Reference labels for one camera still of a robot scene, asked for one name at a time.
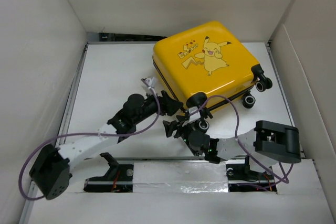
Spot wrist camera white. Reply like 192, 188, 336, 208
182, 106, 201, 126
141, 77, 157, 93

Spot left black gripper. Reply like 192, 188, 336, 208
133, 88, 182, 125

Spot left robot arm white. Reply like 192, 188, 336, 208
29, 91, 183, 200

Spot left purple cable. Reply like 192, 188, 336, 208
18, 78, 161, 200

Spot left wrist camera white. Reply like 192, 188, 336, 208
141, 77, 157, 93

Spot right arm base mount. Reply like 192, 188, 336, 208
226, 164, 277, 193

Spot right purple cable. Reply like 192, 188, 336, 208
194, 94, 295, 190

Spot purple cable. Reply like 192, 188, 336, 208
194, 94, 295, 190
18, 78, 161, 200

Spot aluminium front rail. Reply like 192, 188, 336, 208
31, 155, 305, 185

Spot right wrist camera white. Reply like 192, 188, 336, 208
182, 106, 201, 126

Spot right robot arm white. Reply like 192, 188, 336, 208
163, 120, 301, 178

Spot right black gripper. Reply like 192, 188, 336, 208
163, 114, 195, 145

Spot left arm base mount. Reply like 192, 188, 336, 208
83, 152, 134, 193

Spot yellow Pikachu suitcase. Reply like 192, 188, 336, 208
152, 21, 272, 119

